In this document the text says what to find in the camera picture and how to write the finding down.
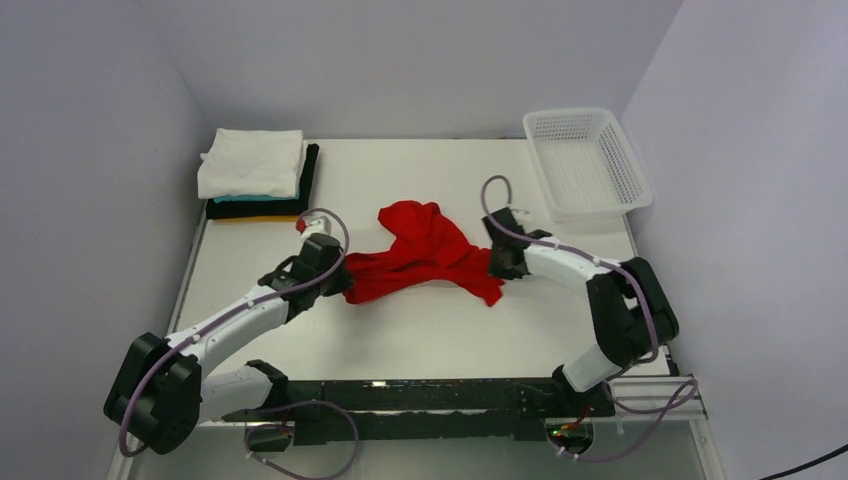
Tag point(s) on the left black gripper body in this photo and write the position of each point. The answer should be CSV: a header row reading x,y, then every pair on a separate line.
x,y
340,282

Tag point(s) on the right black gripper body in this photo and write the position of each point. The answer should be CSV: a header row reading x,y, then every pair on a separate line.
x,y
496,265

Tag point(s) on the red t-shirt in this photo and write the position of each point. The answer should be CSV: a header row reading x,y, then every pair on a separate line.
x,y
428,246

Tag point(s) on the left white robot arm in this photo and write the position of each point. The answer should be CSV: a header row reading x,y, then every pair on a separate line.
x,y
166,386

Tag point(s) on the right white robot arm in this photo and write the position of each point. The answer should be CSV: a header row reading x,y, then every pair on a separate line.
x,y
630,315

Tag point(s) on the yellow folded t-shirt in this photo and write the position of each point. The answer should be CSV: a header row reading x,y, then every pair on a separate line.
x,y
258,219

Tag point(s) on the teal folded t-shirt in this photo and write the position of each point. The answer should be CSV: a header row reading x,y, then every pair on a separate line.
x,y
253,198

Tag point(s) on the black folded t-shirt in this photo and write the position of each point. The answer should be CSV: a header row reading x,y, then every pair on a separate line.
x,y
281,207

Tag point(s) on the white folded t-shirt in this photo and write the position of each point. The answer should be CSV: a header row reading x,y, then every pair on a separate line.
x,y
252,163

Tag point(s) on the white plastic basket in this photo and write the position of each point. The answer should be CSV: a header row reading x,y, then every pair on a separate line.
x,y
585,164

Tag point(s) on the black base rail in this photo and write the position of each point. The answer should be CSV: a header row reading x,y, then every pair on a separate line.
x,y
522,409

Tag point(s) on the aluminium frame rail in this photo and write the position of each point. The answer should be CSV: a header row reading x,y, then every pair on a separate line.
x,y
642,398

